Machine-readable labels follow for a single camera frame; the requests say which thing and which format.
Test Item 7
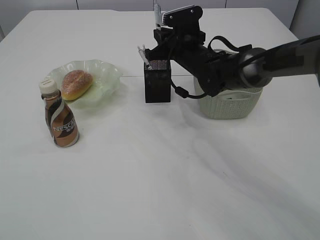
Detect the green plastic woven basket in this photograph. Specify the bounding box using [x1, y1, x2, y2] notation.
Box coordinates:
[193, 48, 263, 120]

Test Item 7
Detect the olive green ballpoint pen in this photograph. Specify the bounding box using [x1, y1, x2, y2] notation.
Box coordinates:
[137, 46, 143, 60]

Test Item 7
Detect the black mesh pen holder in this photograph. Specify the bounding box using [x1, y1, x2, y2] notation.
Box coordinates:
[144, 60, 171, 103]

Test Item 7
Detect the brown Nescafe coffee bottle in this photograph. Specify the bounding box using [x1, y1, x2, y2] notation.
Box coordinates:
[39, 79, 79, 148]

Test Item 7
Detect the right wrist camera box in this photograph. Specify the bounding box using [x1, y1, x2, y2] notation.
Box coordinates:
[162, 5, 203, 27]

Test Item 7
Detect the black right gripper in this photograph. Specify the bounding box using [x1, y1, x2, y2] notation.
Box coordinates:
[145, 23, 213, 73]

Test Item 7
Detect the sugared bread roll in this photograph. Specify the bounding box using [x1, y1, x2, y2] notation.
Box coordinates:
[60, 69, 94, 101]

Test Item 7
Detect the blue grey ballpoint pen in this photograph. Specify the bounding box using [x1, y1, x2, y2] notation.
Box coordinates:
[153, 2, 163, 30]

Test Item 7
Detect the green wavy glass plate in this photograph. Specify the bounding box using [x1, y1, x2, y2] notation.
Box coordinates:
[44, 59, 123, 109]

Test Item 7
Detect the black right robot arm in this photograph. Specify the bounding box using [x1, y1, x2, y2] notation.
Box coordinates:
[144, 27, 320, 99]

